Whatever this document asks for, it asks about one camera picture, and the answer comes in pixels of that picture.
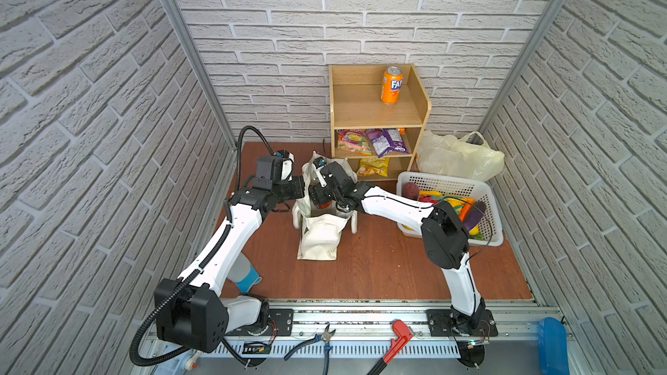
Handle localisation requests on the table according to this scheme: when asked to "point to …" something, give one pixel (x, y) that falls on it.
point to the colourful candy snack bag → (354, 141)
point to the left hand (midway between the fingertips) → (305, 180)
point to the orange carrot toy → (466, 207)
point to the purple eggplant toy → (472, 218)
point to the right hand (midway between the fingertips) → (316, 183)
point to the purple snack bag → (386, 141)
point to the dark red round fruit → (410, 190)
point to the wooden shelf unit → (377, 115)
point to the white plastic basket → (458, 186)
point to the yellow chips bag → (379, 166)
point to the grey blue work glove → (243, 273)
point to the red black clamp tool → (405, 335)
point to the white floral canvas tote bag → (320, 228)
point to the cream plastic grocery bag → (468, 156)
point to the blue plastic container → (552, 347)
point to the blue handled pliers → (325, 338)
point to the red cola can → (323, 207)
